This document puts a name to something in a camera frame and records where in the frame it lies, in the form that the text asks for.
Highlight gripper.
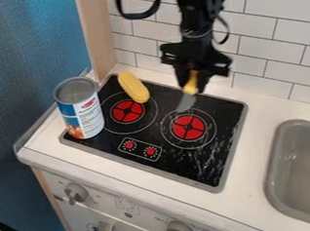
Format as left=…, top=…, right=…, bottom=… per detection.
left=157, top=30, right=235, bottom=96

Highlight yellow knife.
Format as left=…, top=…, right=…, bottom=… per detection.
left=174, top=69, right=204, bottom=113

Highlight toy stove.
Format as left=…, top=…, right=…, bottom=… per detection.
left=55, top=67, right=254, bottom=203

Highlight yellow toy corn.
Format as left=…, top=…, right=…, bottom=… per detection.
left=116, top=69, right=152, bottom=105

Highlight blue and white can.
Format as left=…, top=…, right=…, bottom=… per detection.
left=51, top=74, right=107, bottom=142

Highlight toy sink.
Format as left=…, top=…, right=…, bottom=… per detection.
left=258, top=118, right=310, bottom=231

